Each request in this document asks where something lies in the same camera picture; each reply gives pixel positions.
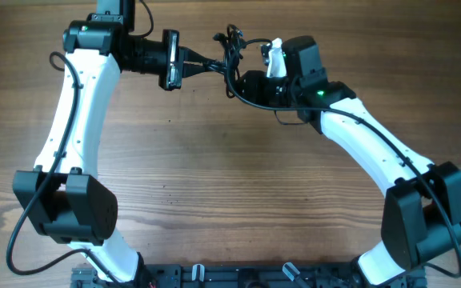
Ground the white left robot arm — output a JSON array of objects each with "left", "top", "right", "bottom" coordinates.
[{"left": 13, "top": 0, "right": 226, "bottom": 287}]

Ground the black cable bundle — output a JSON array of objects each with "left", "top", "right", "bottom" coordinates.
[{"left": 204, "top": 23, "right": 274, "bottom": 99}]

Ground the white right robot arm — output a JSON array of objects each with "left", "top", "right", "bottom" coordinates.
[{"left": 226, "top": 36, "right": 461, "bottom": 286}]

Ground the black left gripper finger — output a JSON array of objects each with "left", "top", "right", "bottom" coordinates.
[
  {"left": 182, "top": 47, "right": 215, "bottom": 64},
  {"left": 182, "top": 63, "right": 218, "bottom": 78}
]

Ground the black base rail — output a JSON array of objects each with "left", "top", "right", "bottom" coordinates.
[{"left": 70, "top": 262, "right": 427, "bottom": 288}]

